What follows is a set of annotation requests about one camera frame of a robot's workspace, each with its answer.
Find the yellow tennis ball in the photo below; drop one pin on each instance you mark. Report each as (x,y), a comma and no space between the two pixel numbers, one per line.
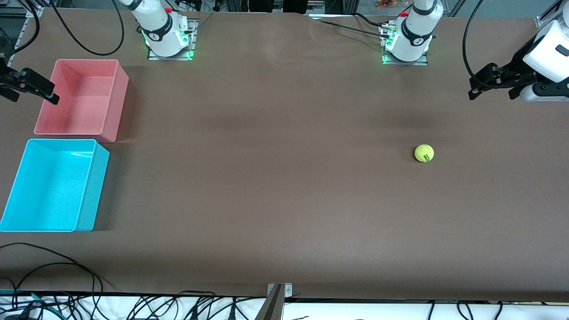
(424,153)

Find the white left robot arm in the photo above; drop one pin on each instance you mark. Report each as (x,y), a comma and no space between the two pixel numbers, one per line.
(411,35)

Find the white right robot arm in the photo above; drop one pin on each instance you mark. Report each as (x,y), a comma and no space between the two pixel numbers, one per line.
(160,31)

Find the pink plastic bin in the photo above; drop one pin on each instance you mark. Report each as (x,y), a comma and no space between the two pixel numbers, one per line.
(80,106)

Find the blue plastic bin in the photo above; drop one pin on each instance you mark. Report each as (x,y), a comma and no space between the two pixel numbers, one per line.
(49,195)

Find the aluminium frame rail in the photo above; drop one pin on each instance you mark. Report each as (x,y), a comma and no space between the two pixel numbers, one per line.
(21,38)
(544,21)

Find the small metal table bracket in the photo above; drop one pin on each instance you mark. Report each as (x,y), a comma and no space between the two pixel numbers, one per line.
(288,291)

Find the grey metal post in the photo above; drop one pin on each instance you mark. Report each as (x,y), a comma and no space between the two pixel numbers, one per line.
(271,309)

